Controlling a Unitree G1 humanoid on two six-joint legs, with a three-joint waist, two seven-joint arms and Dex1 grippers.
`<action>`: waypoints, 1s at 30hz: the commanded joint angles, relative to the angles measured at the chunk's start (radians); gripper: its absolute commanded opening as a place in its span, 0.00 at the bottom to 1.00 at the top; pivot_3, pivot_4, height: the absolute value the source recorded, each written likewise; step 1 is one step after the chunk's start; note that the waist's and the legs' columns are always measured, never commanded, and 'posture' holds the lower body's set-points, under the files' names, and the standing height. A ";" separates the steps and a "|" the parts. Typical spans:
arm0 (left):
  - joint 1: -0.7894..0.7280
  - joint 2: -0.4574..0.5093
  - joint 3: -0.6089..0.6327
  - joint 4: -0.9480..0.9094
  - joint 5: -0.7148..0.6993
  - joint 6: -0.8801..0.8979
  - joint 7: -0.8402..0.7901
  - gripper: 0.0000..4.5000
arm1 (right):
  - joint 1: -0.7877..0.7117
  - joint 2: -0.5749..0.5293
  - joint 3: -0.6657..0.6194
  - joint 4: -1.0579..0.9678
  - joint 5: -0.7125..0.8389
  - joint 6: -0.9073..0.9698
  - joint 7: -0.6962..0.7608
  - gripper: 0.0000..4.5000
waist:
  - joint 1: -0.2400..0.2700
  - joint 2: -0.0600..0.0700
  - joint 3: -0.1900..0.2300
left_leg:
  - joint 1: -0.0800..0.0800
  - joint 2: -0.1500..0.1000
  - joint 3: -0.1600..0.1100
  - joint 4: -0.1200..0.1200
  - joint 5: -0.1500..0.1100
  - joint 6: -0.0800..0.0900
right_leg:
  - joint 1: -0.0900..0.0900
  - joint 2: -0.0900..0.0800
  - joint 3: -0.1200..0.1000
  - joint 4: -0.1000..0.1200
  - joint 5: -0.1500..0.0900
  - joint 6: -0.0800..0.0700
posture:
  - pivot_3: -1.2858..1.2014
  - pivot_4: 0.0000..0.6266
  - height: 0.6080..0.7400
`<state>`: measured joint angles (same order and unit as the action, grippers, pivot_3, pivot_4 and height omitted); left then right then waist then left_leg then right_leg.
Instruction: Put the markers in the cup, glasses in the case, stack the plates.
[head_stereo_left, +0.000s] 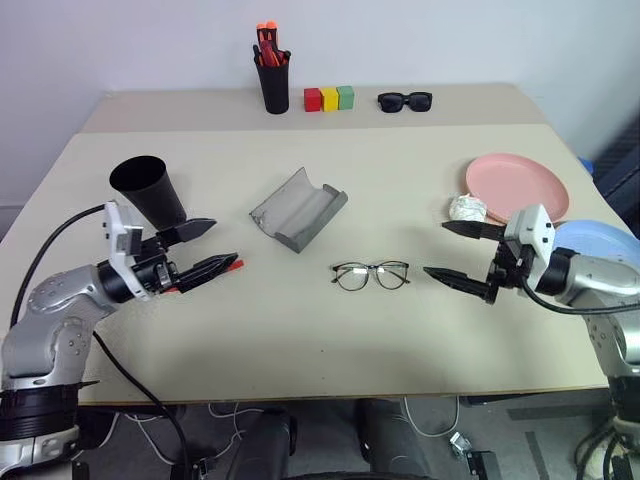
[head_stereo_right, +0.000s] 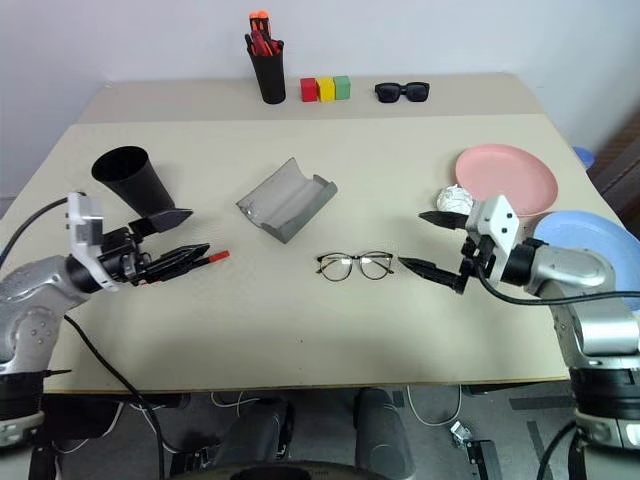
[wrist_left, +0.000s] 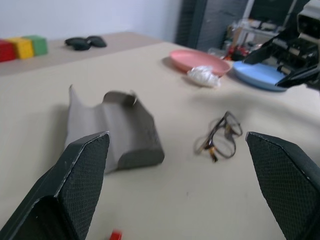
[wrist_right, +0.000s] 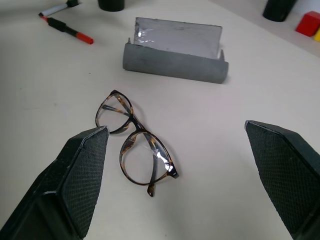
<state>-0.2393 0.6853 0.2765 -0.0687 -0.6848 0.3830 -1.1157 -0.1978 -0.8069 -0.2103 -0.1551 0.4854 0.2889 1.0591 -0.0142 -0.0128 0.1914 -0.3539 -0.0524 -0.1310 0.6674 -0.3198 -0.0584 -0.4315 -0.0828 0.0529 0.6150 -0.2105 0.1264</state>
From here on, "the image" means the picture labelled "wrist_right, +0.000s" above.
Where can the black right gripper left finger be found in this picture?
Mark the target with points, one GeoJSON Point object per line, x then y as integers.
{"type": "Point", "coordinates": [82, 175]}

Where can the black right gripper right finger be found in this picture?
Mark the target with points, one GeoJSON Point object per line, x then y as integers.
{"type": "Point", "coordinates": [287, 175]}

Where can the tortoiseshell eyeglasses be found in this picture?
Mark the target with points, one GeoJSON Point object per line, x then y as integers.
{"type": "Point", "coordinates": [137, 125]}

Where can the grey felt glasses case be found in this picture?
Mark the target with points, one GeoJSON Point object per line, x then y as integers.
{"type": "Point", "coordinates": [175, 66]}

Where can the red and black marker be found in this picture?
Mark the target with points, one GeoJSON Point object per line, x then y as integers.
{"type": "Point", "coordinates": [60, 25]}

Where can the yellow cube block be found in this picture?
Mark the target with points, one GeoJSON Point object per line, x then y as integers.
{"type": "Point", "coordinates": [318, 36]}

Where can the red cube block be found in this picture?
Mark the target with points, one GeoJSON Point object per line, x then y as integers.
{"type": "Point", "coordinates": [307, 25]}

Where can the tall black pen cup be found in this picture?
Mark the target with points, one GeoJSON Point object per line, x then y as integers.
{"type": "Point", "coordinates": [278, 10]}

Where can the white and black marker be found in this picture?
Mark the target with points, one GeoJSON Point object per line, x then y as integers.
{"type": "Point", "coordinates": [53, 10]}

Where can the low round black holder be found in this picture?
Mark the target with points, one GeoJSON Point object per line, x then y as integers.
{"type": "Point", "coordinates": [111, 5]}

